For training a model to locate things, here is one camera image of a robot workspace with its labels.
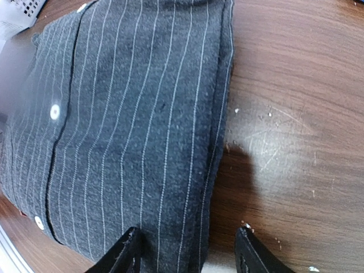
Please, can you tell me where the white plastic laundry basket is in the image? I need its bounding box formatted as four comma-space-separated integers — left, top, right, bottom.
0, 0, 46, 40

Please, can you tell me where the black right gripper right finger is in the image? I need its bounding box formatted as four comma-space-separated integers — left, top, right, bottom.
234, 226, 294, 273

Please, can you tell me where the black pinstriped long sleeve shirt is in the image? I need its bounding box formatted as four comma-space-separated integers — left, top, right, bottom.
1, 1, 234, 272

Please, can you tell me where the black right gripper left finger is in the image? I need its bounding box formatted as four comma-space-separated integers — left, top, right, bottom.
85, 227, 142, 273

